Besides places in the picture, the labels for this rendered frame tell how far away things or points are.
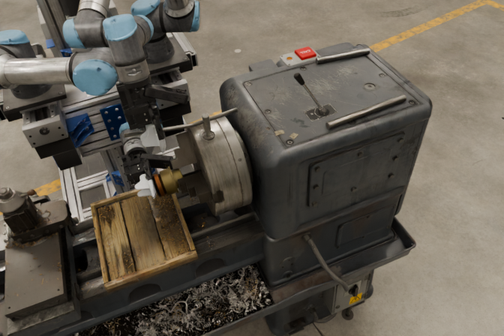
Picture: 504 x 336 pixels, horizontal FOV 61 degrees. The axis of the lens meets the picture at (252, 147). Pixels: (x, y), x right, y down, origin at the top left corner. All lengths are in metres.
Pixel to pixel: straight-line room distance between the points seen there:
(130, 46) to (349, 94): 0.71
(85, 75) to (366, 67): 0.92
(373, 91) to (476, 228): 1.54
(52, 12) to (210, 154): 0.92
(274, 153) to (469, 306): 1.58
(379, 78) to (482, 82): 2.47
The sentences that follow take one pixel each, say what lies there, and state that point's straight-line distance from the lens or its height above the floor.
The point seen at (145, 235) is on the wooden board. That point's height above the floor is 0.88.
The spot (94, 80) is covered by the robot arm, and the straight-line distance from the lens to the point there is 1.40.
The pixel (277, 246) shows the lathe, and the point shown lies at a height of 0.80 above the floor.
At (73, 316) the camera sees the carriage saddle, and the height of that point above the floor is 0.89.
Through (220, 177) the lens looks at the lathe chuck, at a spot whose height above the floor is 1.17.
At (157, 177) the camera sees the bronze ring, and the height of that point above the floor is 1.11.
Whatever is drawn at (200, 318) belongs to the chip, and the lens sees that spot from 1.69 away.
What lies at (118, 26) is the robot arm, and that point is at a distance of 1.06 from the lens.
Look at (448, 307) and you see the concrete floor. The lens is 2.49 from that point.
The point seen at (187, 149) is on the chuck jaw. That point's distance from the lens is 1.40.
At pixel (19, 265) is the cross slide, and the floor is 0.97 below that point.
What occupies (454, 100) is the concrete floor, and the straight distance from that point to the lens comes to 3.66.
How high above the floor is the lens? 2.11
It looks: 44 degrees down
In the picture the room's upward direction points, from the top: 4 degrees counter-clockwise
